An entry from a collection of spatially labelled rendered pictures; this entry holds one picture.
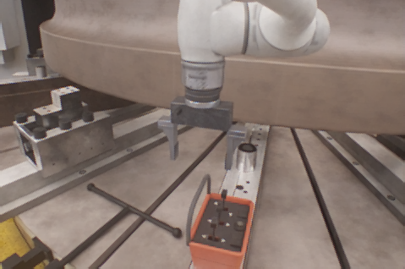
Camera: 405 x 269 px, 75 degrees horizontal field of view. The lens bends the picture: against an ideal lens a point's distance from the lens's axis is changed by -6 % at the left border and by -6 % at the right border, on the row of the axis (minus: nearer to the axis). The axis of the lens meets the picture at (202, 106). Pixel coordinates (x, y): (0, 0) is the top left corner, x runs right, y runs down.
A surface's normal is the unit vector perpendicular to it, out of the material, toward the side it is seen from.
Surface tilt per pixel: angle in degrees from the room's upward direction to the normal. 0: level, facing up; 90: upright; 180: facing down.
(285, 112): 90
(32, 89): 90
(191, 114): 90
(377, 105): 90
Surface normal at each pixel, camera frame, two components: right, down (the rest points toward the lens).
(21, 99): 0.48, 0.33
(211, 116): -0.28, 0.35
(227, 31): 0.07, 0.41
